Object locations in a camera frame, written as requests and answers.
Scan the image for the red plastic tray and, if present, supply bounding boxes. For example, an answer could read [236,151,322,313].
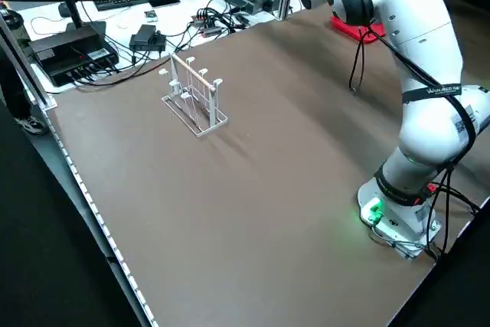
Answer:
[330,15,387,45]

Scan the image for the black usb hub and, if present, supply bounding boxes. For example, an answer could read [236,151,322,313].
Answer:
[191,12,225,39]

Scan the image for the black power adapter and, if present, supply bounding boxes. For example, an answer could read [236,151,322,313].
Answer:
[129,23,168,54]

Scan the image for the flat black electronics box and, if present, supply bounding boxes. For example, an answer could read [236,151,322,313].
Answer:
[28,30,120,89]

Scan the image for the person's foot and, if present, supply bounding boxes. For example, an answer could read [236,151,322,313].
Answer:
[15,116,49,136]

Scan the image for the black monitor stand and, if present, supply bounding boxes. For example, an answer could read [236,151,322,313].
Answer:
[57,0,108,37]

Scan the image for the person's leg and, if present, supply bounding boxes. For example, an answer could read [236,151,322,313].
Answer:
[0,51,34,121]

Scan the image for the white wire cup rack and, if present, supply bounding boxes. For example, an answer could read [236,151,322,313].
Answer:
[158,52,230,139]

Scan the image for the black cable with metal plug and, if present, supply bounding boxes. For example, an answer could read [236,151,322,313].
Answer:
[348,24,387,96]

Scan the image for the aluminium table rail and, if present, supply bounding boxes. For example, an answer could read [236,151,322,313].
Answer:
[0,16,58,110]

